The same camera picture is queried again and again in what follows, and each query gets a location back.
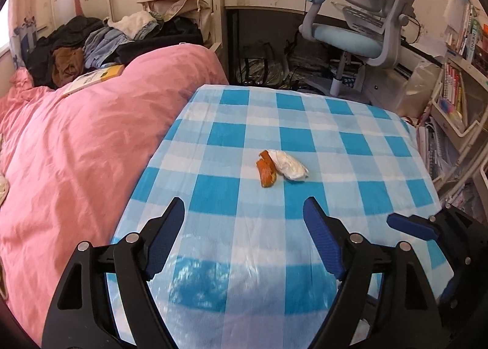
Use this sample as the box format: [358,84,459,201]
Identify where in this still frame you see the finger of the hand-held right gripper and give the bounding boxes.
[386,204,488,255]
[440,255,484,314]

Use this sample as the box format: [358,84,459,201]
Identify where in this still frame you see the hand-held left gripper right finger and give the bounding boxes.
[302,196,445,349]

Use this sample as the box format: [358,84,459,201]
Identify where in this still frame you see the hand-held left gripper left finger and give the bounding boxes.
[42,196,186,349]

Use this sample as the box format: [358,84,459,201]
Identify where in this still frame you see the small white tissue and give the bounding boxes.
[268,149,310,183]

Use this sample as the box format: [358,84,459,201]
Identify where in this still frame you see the stack of notebooks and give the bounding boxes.
[415,120,458,182]

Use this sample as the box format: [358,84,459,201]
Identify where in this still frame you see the blue checked tablecloth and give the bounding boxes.
[105,84,447,349]

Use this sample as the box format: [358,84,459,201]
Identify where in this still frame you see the white bookshelf rack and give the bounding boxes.
[431,55,488,197]

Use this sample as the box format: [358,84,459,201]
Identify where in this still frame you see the pink blanket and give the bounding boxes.
[0,44,229,349]

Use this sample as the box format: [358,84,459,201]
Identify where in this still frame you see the clear plastic bag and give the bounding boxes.
[394,61,445,117]

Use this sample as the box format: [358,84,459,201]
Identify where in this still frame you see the row of books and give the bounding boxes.
[438,63,469,121]

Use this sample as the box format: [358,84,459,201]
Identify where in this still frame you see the yellow book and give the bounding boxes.
[61,64,126,98]

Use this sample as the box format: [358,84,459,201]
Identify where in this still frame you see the dark striped bags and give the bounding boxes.
[236,42,344,90]

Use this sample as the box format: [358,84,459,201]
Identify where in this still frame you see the black garment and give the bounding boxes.
[114,17,204,65]

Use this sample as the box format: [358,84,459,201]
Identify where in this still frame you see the blue grey office chair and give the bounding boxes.
[298,0,422,97]

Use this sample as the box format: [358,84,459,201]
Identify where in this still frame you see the brown garment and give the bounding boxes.
[51,47,85,87]

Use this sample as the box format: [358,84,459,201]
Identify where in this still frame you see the blue striped cloth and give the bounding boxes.
[83,27,134,67]

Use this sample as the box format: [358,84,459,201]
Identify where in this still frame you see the white cloth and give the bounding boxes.
[104,11,159,39]

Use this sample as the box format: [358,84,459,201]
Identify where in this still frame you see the black clothes pile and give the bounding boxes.
[27,15,105,88]

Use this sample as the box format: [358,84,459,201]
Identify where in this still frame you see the blue printed cloth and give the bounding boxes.
[11,17,41,67]

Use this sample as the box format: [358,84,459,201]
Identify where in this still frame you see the window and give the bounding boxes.
[0,2,14,56]

